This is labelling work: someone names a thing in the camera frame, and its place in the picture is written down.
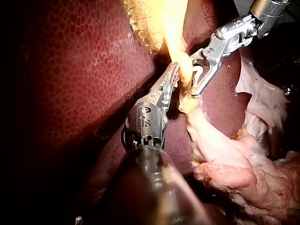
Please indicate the right arm instrument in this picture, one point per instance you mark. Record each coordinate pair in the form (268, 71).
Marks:
(264, 16)

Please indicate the left arm instrument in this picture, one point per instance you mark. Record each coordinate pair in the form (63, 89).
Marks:
(146, 122)

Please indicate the gallbladder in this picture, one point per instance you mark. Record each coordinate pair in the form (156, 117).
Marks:
(173, 28)

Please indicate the dark left arm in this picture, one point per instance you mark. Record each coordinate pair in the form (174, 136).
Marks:
(157, 187)

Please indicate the thin tube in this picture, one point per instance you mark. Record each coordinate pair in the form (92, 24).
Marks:
(186, 79)

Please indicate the dark red liver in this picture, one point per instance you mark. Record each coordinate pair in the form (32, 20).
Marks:
(82, 82)

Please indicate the right arm instrument jaw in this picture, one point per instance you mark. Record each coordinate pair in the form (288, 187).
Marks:
(197, 55)
(212, 58)

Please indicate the left arm instrument jaw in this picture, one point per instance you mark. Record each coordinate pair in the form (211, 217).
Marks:
(169, 74)
(173, 82)

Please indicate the pale fatty tissue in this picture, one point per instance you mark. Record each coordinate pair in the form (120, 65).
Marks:
(262, 93)
(229, 178)

